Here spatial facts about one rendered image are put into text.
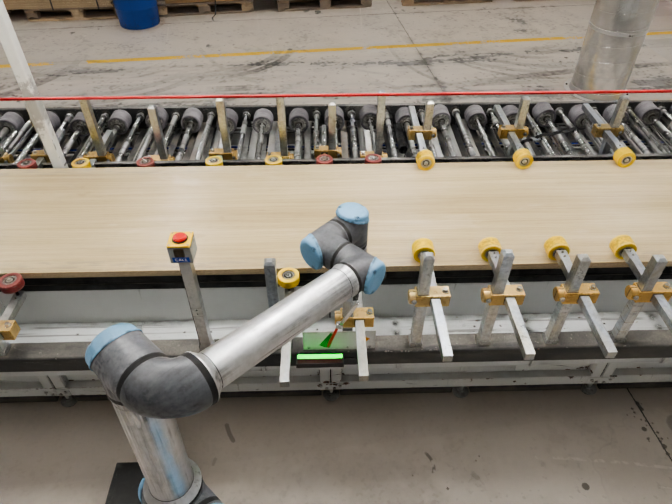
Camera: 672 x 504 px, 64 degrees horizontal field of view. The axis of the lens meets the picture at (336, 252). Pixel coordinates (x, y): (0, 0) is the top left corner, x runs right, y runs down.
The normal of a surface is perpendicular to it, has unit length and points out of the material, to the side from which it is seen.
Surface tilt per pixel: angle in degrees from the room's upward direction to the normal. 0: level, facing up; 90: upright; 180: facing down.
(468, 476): 0
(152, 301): 90
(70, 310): 90
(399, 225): 0
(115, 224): 0
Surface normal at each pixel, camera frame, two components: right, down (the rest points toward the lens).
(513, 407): 0.00, -0.74
